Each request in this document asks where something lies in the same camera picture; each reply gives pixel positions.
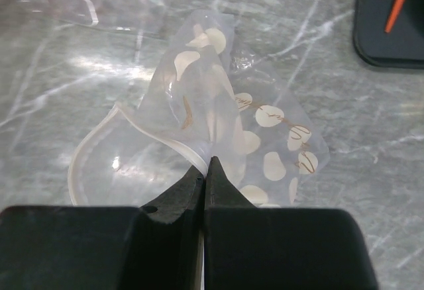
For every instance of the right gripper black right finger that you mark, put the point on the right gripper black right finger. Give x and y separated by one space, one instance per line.
248 247

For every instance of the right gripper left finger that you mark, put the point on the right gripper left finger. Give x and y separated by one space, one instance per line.
155 246

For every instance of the polka dot zip bag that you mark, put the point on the polka dot zip bag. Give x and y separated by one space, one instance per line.
210 96

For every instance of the black tray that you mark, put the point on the black tray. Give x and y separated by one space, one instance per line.
389 33

